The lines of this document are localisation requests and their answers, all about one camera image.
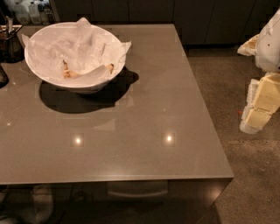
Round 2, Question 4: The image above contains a spotted yellow banana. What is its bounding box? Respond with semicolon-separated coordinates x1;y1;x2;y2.
63;61;114;79

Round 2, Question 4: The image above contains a white padded gripper finger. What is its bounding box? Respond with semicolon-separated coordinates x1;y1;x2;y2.
240;79;259;134

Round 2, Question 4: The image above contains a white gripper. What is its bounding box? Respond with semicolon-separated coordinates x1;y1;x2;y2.
237;9;280;130

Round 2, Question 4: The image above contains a white crumpled paper liner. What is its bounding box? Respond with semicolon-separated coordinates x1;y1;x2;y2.
21;17;132;87

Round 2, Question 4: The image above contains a dark object at left edge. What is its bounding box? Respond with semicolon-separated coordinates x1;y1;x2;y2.
0;66;9;88

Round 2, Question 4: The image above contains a clear plastic bottle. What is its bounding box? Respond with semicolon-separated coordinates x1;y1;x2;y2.
29;1;41;25
14;0;30;25

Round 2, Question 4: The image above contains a dark wire utensil holder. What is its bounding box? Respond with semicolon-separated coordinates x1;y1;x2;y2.
0;17;25;63

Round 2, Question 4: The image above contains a clear plastic bottle right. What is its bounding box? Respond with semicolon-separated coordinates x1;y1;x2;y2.
29;1;41;25

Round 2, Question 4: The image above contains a clear plastic bottle left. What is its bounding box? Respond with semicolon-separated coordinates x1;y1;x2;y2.
14;0;30;25

